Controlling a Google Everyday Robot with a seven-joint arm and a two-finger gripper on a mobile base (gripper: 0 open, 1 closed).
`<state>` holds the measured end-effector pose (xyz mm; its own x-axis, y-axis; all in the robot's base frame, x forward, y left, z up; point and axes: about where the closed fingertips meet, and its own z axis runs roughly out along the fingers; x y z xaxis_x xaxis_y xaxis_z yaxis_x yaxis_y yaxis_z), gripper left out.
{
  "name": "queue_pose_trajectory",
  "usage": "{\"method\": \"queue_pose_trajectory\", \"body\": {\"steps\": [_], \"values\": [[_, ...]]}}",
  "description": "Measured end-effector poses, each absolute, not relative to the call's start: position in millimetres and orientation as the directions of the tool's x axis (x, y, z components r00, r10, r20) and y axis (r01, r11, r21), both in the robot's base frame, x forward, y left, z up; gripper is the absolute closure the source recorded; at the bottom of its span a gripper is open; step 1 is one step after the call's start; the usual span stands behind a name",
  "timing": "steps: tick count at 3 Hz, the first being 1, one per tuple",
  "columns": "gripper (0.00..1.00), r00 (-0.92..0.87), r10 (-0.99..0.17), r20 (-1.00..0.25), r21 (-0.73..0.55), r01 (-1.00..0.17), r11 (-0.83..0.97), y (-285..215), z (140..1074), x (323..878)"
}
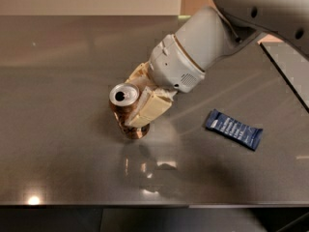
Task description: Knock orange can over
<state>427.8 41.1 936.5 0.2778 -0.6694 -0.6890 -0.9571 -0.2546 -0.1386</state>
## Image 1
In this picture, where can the orange soda can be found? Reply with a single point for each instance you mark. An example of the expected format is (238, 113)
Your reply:
(122, 100)

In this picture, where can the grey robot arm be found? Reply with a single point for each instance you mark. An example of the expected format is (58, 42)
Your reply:
(228, 26)

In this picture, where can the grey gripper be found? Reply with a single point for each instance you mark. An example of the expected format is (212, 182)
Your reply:
(174, 65)

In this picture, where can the blue snack bar wrapper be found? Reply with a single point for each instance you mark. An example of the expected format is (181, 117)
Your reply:
(233, 129)

